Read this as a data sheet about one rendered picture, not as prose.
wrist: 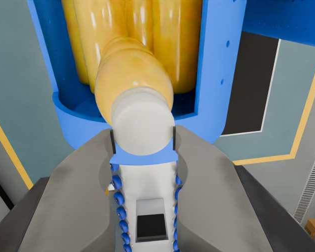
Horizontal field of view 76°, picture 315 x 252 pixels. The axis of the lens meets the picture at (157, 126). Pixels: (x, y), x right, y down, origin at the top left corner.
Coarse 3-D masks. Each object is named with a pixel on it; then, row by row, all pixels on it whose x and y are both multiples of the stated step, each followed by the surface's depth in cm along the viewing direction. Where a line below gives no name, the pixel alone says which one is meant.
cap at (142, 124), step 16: (128, 96) 13; (144, 96) 12; (128, 112) 12; (144, 112) 12; (160, 112) 12; (112, 128) 12; (128, 128) 12; (144, 128) 12; (160, 128) 12; (128, 144) 13; (144, 144) 13; (160, 144) 13
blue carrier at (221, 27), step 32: (32, 0) 25; (224, 0) 19; (64, 32) 34; (224, 32) 21; (64, 64) 34; (224, 64) 23; (64, 96) 34; (192, 96) 43; (224, 96) 26; (64, 128) 28; (96, 128) 23; (192, 128) 24; (128, 160) 25; (160, 160) 25
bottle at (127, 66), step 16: (112, 48) 20; (128, 48) 18; (144, 48) 20; (112, 64) 15; (128, 64) 15; (144, 64) 15; (160, 64) 16; (96, 80) 16; (112, 80) 14; (128, 80) 14; (144, 80) 14; (160, 80) 15; (96, 96) 16; (112, 96) 14; (160, 96) 14; (112, 112) 14
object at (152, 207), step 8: (136, 200) 73; (144, 200) 73; (152, 200) 73; (160, 200) 73; (136, 208) 70; (144, 208) 70; (152, 208) 70; (160, 208) 70; (136, 216) 67; (144, 216) 65; (152, 216) 65; (160, 216) 65; (136, 224) 65; (144, 224) 63; (152, 224) 63; (160, 224) 63; (136, 232) 62; (144, 232) 61; (152, 232) 61; (160, 232) 61; (136, 240) 60; (144, 240) 60; (152, 240) 60; (160, 240) 60; (168, 240) 61
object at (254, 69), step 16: (240, 48) 125; (256, 48) 126; (272, 48) 127; (240, 64) 130; (256, 64) 131; (272, 64) 132; (240, 80) 136; (256, 80) 137; (240, 96) 142; (256, 96) 143; (240, 112) 148; (256, 112) 149; (224, 128) 154; (240, 128) 155; (256, 128) 156
